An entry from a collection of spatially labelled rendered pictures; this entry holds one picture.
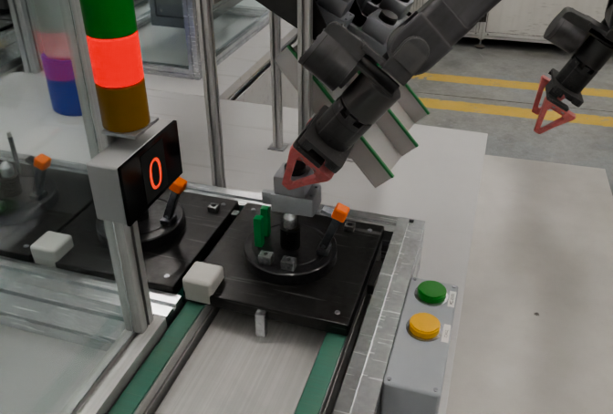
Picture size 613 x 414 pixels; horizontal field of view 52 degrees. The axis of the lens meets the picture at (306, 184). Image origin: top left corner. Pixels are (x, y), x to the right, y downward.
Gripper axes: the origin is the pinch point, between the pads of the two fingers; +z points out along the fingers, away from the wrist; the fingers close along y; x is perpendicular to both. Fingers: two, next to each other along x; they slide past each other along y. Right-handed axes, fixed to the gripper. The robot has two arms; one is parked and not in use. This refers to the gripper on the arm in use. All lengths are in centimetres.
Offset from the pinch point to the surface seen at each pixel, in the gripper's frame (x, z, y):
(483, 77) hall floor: 86, 79, -339
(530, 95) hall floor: 109, 61, -318
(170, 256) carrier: -5.8, 21.3, 7.1
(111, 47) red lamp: -23.9, -13.2, 22.0
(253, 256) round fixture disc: 3.3, 11.8, 5.7
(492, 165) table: 37, 3, -57
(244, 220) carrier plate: -0.1, 17.1, -5.4
